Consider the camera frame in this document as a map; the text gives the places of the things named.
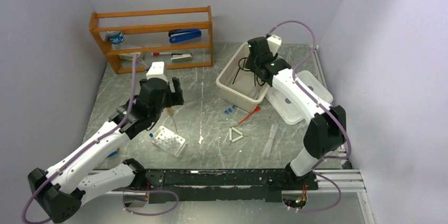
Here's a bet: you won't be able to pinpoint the black wire tripod stand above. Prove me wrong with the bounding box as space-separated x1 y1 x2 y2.
232 57 251 84

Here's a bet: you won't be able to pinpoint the blue white tape roll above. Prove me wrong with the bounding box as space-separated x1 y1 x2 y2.
105 31 124 45

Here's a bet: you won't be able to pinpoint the red plastic spatula spoon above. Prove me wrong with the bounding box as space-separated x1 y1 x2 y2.
238 106 261 124

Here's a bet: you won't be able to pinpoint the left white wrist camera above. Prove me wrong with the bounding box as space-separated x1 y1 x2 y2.
146 61 168 82

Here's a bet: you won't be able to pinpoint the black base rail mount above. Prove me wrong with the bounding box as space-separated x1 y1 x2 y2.
128 169 319 203

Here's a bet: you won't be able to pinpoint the white clay triangle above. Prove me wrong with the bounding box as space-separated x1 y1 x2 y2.
228 127 244 143

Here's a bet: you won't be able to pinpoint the beige whiteboard eraser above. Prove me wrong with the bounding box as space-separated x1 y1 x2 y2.
171 53 192 63

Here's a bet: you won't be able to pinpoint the orange wooden shelf rack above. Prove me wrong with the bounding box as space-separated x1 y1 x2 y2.
88 6 214 74

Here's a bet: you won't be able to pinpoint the yellow blue small block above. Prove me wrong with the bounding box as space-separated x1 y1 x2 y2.
107 151 118 158

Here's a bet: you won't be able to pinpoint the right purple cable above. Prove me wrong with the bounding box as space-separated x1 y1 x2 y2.
267 20 352 213

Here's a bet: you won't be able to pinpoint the blue capped small tubes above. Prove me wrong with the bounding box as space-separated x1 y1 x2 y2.
225 105 238 114

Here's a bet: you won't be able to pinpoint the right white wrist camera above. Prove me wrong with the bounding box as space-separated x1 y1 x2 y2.
266 35 282 55

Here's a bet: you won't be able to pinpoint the blue stapler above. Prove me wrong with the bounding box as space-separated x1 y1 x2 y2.
168 28 202 44

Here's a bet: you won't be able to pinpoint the red capped marker pen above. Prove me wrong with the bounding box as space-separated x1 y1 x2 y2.
152 52 172 57

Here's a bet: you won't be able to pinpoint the beige plastic bin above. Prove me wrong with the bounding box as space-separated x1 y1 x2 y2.
216 42 270 111

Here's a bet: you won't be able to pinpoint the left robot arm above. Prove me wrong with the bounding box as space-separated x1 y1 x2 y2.
27 77 184 223

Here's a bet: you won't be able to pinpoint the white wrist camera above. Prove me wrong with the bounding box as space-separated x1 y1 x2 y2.
266 35 282 55
146 61 168 82

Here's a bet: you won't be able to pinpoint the small white cardboard box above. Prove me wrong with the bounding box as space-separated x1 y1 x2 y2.
118 52 144 62

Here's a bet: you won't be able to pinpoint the clear plastic pipettes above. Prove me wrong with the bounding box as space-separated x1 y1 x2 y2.
262 123 279 158

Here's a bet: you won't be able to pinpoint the white plastic bin lid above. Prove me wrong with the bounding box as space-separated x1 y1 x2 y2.
265 70 333 125

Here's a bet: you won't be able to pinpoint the white test tube rack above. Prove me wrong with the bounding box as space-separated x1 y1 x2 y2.
149 126 187 158

